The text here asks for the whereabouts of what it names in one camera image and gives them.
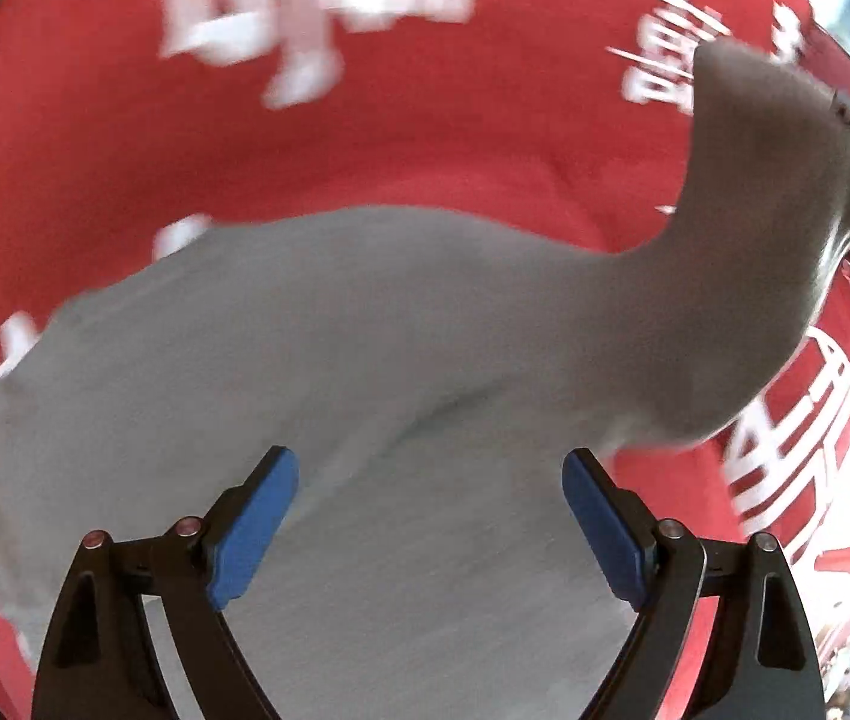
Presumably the red blanket with white print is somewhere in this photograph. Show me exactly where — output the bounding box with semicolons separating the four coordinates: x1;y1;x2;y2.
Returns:
0;0;850;720

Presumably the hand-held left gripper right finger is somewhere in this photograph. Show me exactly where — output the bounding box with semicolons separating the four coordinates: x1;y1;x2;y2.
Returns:
561;448;825;720

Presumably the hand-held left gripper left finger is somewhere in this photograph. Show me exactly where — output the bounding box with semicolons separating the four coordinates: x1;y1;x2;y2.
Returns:
31;445;301;720

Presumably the grey fleece garment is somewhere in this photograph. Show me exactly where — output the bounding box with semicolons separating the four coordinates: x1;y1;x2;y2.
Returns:
0;37;850;720

